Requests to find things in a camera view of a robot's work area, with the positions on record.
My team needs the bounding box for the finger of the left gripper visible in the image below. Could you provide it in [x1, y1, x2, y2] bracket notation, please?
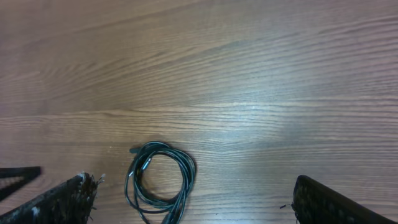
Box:
[1, 166, 41, 200]

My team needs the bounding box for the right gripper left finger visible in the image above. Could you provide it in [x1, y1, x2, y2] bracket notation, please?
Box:
[1, 172, 105, 224]

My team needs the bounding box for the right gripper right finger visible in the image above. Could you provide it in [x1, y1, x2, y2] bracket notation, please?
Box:
[281, 175, 397, 224]

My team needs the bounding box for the black usb cable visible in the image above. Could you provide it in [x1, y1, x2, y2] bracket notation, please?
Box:
[124, 146, 187, 224]
[124, 141, 197, 224]

